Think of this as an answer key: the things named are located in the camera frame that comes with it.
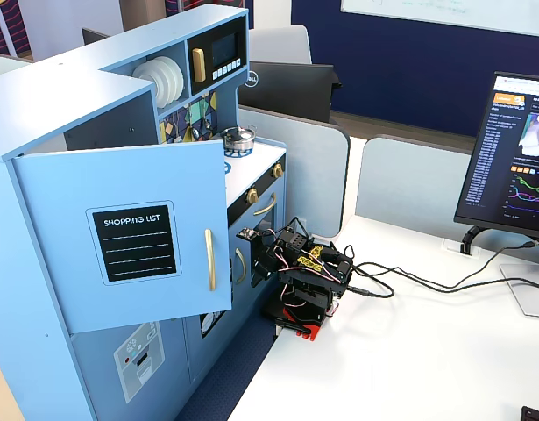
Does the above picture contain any silver monitor stand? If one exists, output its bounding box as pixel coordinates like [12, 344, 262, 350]
[499, 243, 539, 318]

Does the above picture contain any blue toy kitchen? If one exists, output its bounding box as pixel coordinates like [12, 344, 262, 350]
[0, 3, 288, 421]

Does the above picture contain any whiteboard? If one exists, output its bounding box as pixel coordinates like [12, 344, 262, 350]
[340, 0, 539, 39]

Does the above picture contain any blue shopping list door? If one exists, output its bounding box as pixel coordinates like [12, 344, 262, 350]
[11, 139, 233, 335]

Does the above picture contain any light blue desk divider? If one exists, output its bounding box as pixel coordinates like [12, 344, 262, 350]
[237, 104, 351, 240]
[354, 134, 476, 229]

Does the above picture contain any gold fridge door handle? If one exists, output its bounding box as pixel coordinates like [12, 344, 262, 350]
[203, 228, 218, 292]

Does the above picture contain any steel pot lid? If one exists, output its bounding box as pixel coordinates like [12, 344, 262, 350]
[220, 124, 255, 139]

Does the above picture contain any black cable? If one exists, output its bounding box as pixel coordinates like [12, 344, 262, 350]
[343, 261, 539, 300]
[345, 239, 539, 291]

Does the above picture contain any gold curved cabinet handle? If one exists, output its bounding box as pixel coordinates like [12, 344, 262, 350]
[234, 247, 247, 285]

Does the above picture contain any black Dell monitor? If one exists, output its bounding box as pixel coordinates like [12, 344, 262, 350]
[238, 61, 343, 125]

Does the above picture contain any toy microwave with gold handle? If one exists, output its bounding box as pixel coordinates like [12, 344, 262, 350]
[187, 16, 247, 96]

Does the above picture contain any small steel pot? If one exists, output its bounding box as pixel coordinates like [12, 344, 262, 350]
[219, 125, 259, 153]

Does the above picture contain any lit computer monitor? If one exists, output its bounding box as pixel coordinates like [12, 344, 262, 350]
[453, 71, 539, 241]

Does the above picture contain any red clamp base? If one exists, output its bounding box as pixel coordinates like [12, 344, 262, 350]
[275, 306, 323, 342]

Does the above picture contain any gold microwave handle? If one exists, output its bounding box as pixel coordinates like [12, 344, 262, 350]
[191, 47, 208, 83]

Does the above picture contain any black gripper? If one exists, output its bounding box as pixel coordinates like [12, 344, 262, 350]
[250, 234, 281, 289]

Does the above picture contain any dark desk partition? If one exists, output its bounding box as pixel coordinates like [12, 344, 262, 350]
[81, 27, 110, 46]

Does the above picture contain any white plate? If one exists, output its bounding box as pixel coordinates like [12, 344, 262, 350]
[157, 56, 177, 108]
[131, 60, 161, 106]
[163, 55, 185, 106]
[150, 57, 169, 108]

